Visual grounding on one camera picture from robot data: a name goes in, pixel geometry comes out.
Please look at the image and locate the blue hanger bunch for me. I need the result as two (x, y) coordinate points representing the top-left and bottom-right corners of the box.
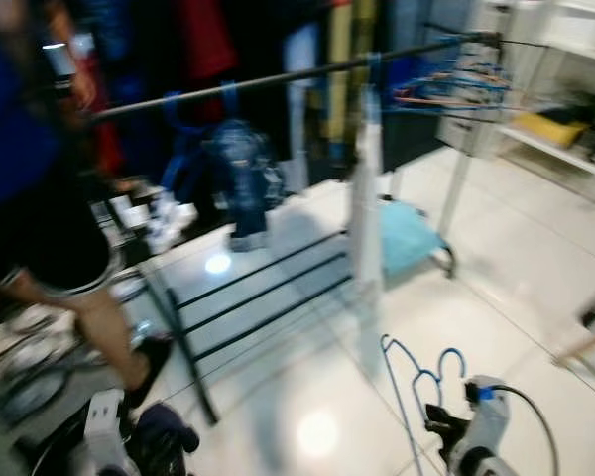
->
(382, 40), (536, 120)

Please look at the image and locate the light blue bag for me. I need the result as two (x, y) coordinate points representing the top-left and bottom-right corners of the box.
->
(382, 198), (449, 279)

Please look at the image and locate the white crumpled cloth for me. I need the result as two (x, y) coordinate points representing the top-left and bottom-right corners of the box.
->
(129, 193), (189, 249)

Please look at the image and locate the white hanging cloth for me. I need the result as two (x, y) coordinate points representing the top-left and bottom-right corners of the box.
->
(345, 84), (388, 378)

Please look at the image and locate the white shelf unit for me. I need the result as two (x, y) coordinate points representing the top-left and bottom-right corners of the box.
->
(436, 0), (595, 199)

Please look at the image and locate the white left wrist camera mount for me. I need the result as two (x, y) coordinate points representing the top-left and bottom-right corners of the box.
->
(84, 389), (130, 476)

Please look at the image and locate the blue wire hanger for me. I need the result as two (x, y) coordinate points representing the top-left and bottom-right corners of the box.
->
(380, 333), (469, 476)

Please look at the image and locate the hanging denim garment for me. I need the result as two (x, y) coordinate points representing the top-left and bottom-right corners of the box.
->
(167, 91), (287, 254)

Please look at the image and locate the wooden pole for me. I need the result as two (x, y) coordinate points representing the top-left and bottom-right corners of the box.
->
(553, 325), (595, 366)

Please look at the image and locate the person in blue shirt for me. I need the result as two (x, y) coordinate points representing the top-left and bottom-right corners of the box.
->
(0, 0), (175, 410)

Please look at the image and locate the yellow cloth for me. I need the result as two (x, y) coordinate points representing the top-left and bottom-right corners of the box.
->
(511, 111), (588, 150)

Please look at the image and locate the black clothes rack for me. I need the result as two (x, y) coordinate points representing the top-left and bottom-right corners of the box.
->
(40, 30), (507, 427)

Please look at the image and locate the red hanging garment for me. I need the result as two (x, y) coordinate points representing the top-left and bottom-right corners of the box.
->
(174, 0), (239, 85)

